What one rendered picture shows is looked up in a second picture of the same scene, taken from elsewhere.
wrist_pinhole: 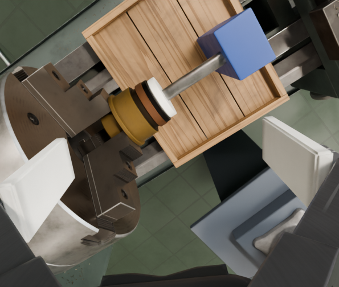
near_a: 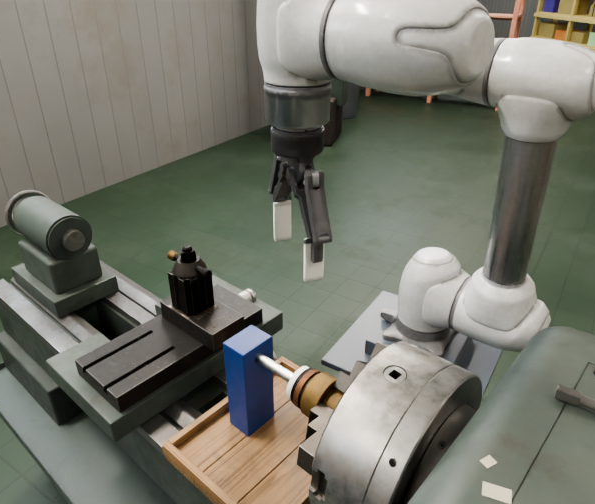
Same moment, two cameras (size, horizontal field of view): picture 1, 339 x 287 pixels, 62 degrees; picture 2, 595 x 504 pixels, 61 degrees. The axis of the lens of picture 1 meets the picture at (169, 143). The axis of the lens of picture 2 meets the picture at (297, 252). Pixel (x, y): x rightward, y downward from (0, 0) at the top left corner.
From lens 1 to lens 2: 0.71 m
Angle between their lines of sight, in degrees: 57
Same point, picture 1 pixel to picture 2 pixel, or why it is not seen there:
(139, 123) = (323, 376)
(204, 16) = (225, 436)
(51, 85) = (314, 439)
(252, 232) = not seen: hidden behind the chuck
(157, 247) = not seen: outside the picture
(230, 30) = (239, 348)
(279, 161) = (285, 224)
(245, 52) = (252, 338)
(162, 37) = (252, 466)
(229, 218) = not seen: hidden behind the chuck
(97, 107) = (323, 411)
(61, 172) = (313, 266)
